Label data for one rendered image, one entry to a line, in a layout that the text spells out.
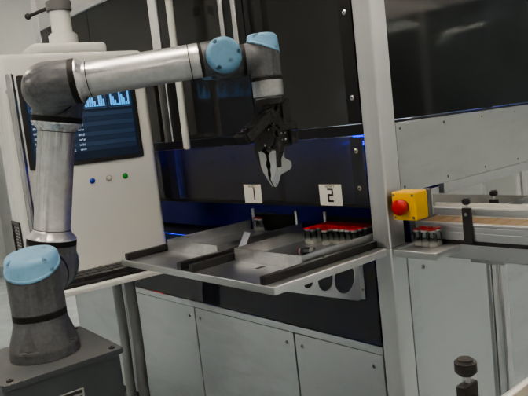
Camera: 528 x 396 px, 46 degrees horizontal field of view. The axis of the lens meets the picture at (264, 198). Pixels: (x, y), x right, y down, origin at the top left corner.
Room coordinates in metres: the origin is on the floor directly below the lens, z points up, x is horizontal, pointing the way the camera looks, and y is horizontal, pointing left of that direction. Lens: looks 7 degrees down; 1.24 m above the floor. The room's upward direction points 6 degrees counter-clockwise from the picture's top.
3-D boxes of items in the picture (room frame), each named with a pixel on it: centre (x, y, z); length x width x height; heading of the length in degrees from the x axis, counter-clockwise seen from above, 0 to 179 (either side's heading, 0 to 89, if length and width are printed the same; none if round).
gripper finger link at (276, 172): (1.52, -0.05, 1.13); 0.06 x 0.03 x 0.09; 130
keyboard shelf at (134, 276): (2.08, 0.55, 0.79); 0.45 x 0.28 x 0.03; 123
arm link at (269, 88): (1.53, -0.04, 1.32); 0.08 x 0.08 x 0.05
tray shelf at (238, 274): (1.77, 0.04, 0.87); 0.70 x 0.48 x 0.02; 40
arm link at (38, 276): (1.37, 0.52, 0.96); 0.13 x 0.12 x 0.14; 4
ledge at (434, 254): (1.59, -0.41, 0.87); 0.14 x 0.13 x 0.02; 130
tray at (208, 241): (1.95, 0.10, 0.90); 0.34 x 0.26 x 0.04; 130
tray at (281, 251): (1.69, -0.12, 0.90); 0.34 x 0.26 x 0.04; 131
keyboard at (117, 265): (2.03, 0.52, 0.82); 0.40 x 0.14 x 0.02; 123
